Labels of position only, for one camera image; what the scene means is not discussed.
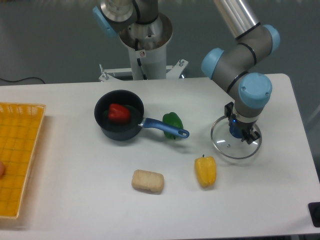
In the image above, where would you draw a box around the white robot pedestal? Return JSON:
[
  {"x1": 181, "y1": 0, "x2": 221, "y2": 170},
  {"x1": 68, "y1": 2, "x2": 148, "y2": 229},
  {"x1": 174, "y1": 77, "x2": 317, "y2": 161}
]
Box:
[{"x1": 99, "y1": 13, "x2": 189, "y2": 82}]

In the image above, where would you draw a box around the dark blue saucepan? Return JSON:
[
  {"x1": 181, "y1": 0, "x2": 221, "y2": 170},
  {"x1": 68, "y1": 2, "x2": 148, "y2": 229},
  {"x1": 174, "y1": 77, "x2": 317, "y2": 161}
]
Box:
[{"x1": 94, "y1": 89, "x2": 190, "y2": 141}]

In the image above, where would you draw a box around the beige bread roll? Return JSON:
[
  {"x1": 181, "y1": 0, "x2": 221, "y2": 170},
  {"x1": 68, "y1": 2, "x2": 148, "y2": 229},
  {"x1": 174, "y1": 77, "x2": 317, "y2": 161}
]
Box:
[{"x1": 131, "y1": 169, "x2": 165, "y2": 194}]

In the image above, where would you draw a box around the yellow woven basket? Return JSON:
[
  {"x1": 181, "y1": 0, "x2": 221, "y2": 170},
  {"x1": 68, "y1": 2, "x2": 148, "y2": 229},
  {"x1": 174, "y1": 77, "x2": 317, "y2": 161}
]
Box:
[{"x1": 0, "y1": 102, "x2": 46, "y2": 219}]

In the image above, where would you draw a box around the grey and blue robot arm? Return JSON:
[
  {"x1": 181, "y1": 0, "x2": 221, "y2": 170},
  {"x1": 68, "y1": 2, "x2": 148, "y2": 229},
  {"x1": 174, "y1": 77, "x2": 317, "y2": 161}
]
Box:
[{"x1": 92, "y1": 0, "x2": 281, "y2": 144}]

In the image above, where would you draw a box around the black floor cable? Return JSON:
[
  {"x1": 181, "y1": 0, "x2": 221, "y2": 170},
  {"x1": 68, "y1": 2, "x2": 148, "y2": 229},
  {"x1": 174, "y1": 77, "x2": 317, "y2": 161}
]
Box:
[{"x1": 0, "y1": 76, "x2": 46, "y2": 84}]

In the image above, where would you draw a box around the yellow bell pepper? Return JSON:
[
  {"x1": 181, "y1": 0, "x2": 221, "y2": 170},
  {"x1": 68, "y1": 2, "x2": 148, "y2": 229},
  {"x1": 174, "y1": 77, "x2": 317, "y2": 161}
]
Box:
[{"x1": 194, "y1": 154, "x2": 217, "y2": 188}]

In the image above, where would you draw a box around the glass pot lid blue knob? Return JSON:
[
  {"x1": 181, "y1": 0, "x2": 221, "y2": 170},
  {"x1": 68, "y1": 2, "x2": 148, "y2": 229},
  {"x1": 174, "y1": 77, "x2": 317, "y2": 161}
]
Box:
[{"x1": 210, "y1": 115, "x2": 263, "y2": 160}]

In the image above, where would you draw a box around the green bell pepper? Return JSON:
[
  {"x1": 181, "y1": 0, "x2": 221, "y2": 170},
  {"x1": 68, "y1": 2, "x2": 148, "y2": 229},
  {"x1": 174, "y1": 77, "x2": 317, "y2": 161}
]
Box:
[{"x1": 162, "y1": 112, "x2": 184, "y2": 140}]

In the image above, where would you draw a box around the red bell pepper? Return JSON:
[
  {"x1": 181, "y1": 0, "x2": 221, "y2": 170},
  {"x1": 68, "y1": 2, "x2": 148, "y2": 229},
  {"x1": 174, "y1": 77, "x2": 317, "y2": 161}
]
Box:
[{"x1": 107, "y1": 103, "x2": 131, "y2": 125}]

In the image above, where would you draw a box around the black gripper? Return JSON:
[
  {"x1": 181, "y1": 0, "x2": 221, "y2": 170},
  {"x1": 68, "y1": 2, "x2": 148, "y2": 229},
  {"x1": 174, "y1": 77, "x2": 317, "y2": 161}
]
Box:
[{"x1": 224, "y1": 102, "x2": 261, "y2": 145}]

